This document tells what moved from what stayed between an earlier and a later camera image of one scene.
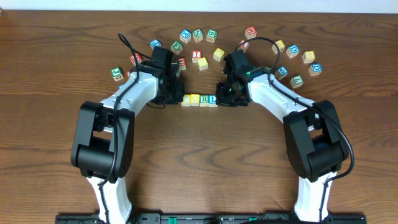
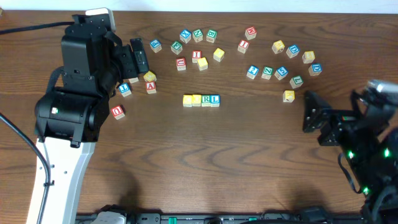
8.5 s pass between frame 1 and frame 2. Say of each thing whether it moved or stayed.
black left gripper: moved
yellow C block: stayed
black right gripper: moved
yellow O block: stayed
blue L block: stayed
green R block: stayed
